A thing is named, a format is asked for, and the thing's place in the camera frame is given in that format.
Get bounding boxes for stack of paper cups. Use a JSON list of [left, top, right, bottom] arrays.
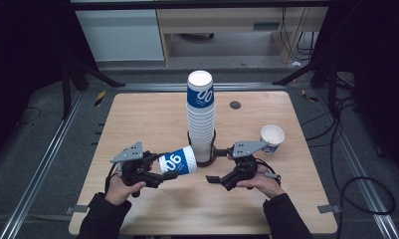
[[185, 70, 217, 163]]

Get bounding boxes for yellow black floor tape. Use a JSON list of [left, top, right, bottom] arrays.
[[300, 89, 319, 104], [94, 90, 107, 108]]

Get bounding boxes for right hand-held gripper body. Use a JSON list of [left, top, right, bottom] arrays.
[[232, 139, 270, 184]]

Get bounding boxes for person's right hand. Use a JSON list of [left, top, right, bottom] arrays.
[[235, 163, 287, 199]]

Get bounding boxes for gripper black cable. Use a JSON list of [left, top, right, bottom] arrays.
[[103, 162, 120, 193], [256, 158, 283, 185]]

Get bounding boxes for black floor cable bundle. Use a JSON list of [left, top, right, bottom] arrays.
[[300, 96, 357, 148]]

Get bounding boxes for thin black floor cable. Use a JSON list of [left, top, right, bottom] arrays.
[[14, 107, 42, 128]]

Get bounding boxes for white cabinet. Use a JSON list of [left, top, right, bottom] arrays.
[[75, 9, 165, 63]]

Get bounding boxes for black cup holder stand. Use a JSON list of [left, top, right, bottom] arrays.
[[186, 128, 219, 168]]

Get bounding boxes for dark round base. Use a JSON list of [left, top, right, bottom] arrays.
[[179, 32, 215, 43]]

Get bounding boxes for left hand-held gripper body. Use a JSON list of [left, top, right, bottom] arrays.
[[110, 141, 156, 187]]

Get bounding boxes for blue white paper cup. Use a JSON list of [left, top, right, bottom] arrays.
[[260, 123, 286, 154], [158, 144, 198, 176]]

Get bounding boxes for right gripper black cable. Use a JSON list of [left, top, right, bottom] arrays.
[[256, 158, 283, 185]]

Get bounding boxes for black floor cable loop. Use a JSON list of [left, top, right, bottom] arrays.
[[337, 175, 396, 239]]

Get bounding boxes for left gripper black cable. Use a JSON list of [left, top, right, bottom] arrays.
[[103, 162, 120, 193]]

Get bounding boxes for grey table bracket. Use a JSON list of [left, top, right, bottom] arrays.
[[65, 204, 90, 216], [316, 204, 342, 214]]

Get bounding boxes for metal floor rail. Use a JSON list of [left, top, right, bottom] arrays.
[[0, 91, 84, 239], [315, 89, 399, 239], [115, 82, 302, 93]]

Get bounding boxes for black cables under desk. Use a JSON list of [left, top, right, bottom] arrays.
[[280, 7, 320, 63]]

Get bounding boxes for person's left hand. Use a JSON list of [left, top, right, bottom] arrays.
[[104, 174, 147, 206]]

